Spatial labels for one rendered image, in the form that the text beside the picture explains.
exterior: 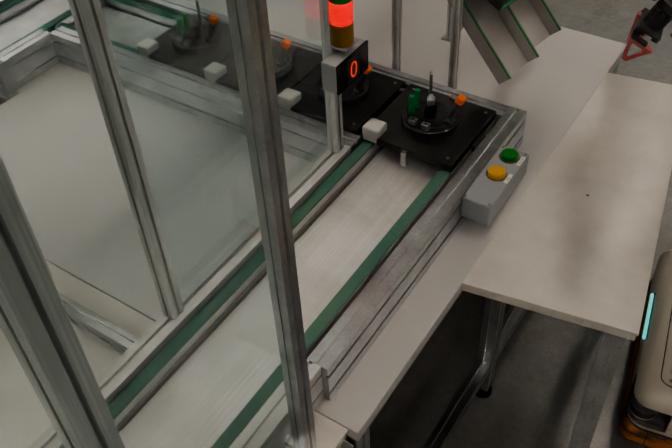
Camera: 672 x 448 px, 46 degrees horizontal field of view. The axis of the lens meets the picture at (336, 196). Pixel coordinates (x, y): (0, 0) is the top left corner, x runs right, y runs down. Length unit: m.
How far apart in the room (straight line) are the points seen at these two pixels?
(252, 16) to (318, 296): 0.89
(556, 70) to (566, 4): 2.14
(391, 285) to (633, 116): 0.94
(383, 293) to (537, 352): 1.22
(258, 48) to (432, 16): 1.76
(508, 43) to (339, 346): 0.99
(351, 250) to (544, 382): 1.12
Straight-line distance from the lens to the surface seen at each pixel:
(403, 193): 1.81
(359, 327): 1.50
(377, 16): 2.57
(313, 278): 1.64
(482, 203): 1.74
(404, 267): 1.59
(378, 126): 1.88
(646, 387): 2.36
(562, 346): 2.73
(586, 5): 4.49
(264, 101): 0.87
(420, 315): 1.64
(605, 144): 2.11
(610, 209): 1.93
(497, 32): 2.10
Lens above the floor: 2.14
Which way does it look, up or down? 43 degrees down
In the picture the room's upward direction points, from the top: 3 degrees counter-clockwise
